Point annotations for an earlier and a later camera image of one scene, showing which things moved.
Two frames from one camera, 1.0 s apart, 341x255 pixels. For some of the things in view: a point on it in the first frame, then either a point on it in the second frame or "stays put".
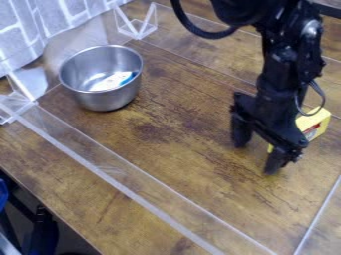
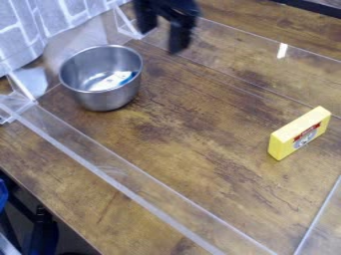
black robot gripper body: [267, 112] → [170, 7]
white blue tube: [118, 80] stays put
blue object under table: [4, 195] stays put
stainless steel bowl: [103, 75] stays put
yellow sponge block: [313, 126] stays put
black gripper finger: [242, 129] → [147, 19]
